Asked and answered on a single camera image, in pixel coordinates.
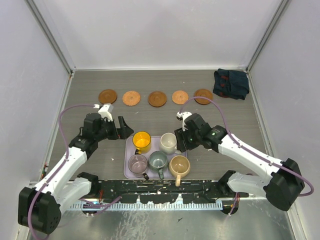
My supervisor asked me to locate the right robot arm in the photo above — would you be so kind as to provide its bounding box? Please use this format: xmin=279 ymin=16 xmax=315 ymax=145
xmin=174 ymin=111 xmax=305 ymax=211

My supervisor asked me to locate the dark blue folded cloth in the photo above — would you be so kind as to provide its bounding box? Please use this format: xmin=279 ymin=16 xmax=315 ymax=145
xmin=212 ymin=68 xmax=250 ymax=100

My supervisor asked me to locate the lavender plastic tray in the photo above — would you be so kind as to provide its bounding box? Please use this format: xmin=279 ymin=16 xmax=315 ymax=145
xmin=123 ymin=135 xmax=188 ymax=179

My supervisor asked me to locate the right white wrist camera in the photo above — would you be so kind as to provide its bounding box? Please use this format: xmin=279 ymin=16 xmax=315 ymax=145
xmin=176 ymin=111 xmax=192 ymax=131

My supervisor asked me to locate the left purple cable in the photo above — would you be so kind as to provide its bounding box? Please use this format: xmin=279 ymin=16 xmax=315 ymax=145
xmin=26 ymin=103 xmax=123 ymax=237

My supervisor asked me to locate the wooden coaster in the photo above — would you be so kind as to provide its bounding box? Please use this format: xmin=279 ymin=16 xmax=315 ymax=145
xmin=148 ymin=91 xmax=167 ymax=108
xmin=194 ymin=88 xmax=213 ymax=105
xmin=98 ymin=89 xmax=118 ymax=104

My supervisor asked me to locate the woven rattan coaster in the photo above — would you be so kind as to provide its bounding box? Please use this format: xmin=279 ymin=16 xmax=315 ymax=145
xmin=122 ymin=90 xmax=141 ymax=107
xmin=172 ymin=90 xmax=189 ymax=105

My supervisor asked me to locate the left aluminium frame post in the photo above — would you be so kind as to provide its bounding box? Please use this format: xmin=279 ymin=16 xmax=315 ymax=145
xmin=24 ymin=0 xmax=76 ymax=75

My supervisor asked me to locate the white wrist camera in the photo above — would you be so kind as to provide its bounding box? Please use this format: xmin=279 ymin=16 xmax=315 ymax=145
xmin=176 ymin=111 xmax=192 ymax=131
xmin=93 ymin=103 xmax=114 ymax=122

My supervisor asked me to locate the grey green ceramic mug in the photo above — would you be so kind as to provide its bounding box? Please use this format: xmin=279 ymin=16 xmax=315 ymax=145
xmin=148 ymin=151 xmax=169 ymax=180

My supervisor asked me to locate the clear purple glass mug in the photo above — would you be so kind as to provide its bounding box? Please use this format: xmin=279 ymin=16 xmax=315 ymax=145
xmin=128 ymin=154 xmax=149 ymax=180

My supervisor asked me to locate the yellow glass mug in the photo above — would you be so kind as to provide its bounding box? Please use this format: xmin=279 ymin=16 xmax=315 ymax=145
xmin=132 ymin=131 xmax=152 ymax=154

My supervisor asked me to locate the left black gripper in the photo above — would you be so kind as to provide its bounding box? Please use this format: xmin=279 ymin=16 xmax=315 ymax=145
xmin=95 ymin=116 xmax=133 ymax=142

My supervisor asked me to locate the slotted white cable duct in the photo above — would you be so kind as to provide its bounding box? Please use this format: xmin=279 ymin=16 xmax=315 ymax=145
xmin=65 ymin=198 xmax=223 ymax=211

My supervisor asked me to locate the right aluminium frame post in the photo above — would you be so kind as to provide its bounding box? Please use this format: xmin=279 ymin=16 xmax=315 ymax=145
xmin=246 ymin=0 xmax=291 ymax=72

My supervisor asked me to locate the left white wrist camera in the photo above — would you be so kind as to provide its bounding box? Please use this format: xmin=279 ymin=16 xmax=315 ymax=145
xmin=93 ymin=103 xmax=114 ymax=122

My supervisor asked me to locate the beige ceramic mug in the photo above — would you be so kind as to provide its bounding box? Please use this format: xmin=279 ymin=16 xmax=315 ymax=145
xmin=168 ymin=155 xmax=191 ymax=187

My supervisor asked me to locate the white ceramic mug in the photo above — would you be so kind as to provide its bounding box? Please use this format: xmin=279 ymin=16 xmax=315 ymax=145
xmin=159 ymin=132 xmax=181 ymax=155

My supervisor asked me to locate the aluminium frame post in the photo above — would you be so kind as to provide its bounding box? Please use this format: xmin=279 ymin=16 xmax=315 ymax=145
xmin=24 ymin=0 xmax=76 ymax=75
xmin=246 ymin=0 xmax=291 ymax=72

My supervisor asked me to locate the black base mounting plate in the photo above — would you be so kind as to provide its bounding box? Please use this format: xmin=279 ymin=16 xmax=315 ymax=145
xmin=83 ymin=179 xmax=236 ymax=204

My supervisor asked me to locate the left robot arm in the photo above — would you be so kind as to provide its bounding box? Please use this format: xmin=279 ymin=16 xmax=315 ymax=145
xmin=17 ymin=112 xmax=134 ymax=235

